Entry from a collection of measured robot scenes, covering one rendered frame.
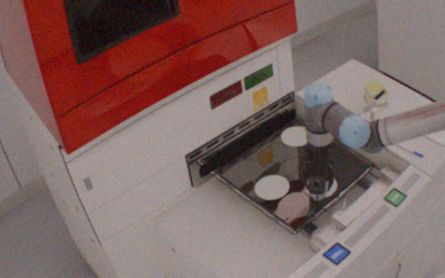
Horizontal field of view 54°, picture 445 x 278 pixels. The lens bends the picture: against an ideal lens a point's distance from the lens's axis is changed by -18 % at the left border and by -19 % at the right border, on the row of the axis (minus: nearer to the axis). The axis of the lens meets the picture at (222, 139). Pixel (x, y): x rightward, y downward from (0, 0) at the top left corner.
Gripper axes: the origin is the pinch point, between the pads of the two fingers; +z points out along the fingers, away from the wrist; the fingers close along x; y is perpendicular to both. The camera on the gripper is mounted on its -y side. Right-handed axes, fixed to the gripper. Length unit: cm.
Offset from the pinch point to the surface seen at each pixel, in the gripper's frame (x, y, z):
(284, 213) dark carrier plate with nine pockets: 8.8, -5.4, 1.4
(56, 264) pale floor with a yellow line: 139, 12, 91
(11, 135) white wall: 183, 60, 43
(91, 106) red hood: 51, -18, -41
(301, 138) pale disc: 9.7, 27.5, 1.3
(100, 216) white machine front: 59, -20, -3
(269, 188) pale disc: 15.1, 3.8, 1.2
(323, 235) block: -4.2, -13.0, 0.5
